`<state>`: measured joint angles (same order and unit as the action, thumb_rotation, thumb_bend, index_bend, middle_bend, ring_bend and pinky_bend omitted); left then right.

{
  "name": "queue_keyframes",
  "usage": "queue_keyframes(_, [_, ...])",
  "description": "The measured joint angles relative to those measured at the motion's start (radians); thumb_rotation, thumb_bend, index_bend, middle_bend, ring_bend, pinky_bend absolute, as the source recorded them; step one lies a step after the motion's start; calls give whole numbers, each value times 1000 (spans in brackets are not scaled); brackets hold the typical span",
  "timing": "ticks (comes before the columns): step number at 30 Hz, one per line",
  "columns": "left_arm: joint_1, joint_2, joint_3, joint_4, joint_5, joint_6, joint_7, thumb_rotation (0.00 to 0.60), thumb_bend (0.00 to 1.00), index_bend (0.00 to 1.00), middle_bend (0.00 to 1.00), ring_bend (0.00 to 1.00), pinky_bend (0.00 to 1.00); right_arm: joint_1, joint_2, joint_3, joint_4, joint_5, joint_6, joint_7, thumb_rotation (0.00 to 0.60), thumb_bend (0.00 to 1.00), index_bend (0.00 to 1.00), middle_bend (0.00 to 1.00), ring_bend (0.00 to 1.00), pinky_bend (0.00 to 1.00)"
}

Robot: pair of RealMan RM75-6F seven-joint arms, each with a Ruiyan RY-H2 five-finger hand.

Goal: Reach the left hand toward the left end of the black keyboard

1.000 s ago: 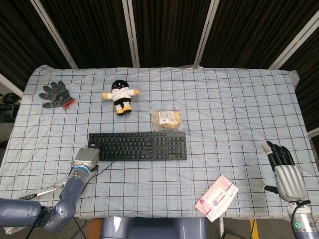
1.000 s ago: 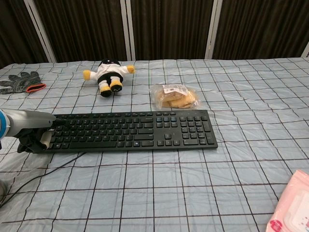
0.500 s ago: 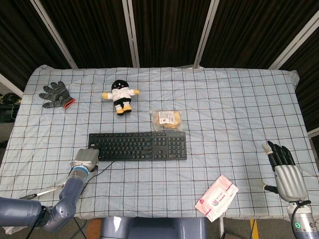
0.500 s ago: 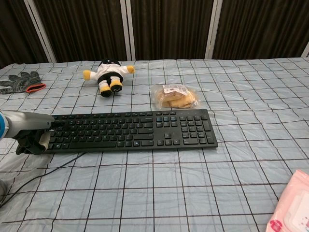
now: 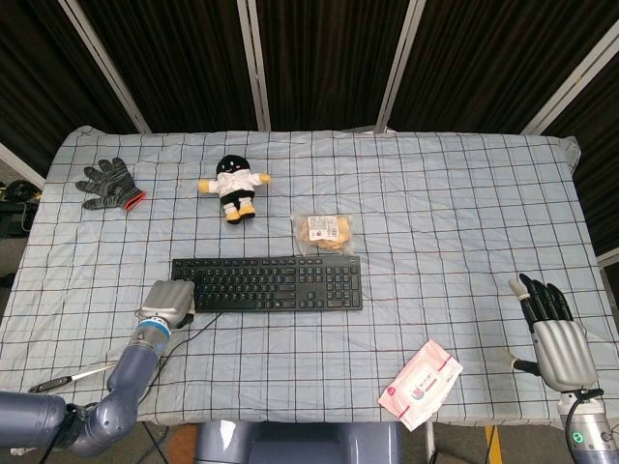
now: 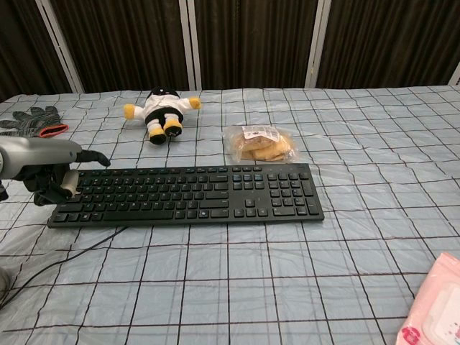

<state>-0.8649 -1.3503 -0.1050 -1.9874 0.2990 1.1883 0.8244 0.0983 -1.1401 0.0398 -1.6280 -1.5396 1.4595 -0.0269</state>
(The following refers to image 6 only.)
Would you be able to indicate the grey knit work glove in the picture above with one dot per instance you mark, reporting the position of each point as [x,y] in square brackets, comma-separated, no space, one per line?
[34,120]

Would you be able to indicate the blue checked tablecloth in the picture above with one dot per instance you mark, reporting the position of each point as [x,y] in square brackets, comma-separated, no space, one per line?
[251,273]

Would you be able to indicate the bagged bread in clear plastic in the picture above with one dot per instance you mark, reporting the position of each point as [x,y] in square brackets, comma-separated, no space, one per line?
[260,143]

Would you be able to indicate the pink wet wipes pack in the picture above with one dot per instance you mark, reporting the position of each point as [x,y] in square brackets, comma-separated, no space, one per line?
[436,309]

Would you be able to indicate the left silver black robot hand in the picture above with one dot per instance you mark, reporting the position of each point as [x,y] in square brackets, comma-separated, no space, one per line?
[39,158]

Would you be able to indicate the black white yellow plush toy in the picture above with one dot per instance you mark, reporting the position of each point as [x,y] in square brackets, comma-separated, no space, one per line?
[163,113]

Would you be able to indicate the black computer keyboard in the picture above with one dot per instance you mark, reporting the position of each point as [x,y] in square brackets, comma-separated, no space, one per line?
[194,196]

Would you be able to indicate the white framed dark folding screen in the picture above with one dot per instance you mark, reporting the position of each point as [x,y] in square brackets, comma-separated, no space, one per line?
[230,43]

